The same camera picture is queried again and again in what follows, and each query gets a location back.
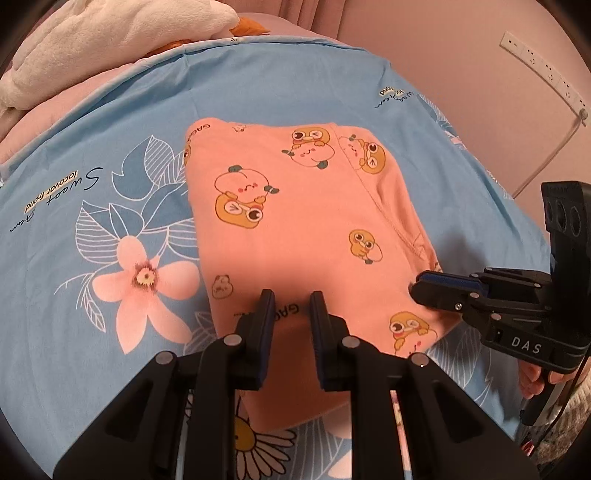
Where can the white and orange plush toy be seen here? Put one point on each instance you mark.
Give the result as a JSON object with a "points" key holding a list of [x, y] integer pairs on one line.
{"points": [[92, 41]]}

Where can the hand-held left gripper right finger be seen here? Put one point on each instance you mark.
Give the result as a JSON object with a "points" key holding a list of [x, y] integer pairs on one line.
{"points": [[319, 337]]}

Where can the pink curtain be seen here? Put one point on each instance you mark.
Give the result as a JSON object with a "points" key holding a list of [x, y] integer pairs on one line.
{"points": [[318, 8]]}

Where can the person's right hand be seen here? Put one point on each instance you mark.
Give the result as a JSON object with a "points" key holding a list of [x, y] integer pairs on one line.
{"points": [[531, 378]]}

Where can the blue floral bedsheet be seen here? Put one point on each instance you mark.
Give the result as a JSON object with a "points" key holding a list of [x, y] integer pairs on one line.
{"points": [[115, 138]]}

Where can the orange cartoon print shirt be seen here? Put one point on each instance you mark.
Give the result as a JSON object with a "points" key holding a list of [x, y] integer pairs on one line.
{"points": [[300, 221]]}

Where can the white wall power strip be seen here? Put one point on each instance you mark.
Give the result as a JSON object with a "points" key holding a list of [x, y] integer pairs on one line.
{"points": [[531, 57]]}

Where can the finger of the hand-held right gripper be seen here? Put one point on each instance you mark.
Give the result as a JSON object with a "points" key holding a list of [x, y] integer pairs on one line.
{"points": [[438, 297], [455, 279]]}

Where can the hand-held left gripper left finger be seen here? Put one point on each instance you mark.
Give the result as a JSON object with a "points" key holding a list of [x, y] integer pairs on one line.
{"points": [[264, 332]]}

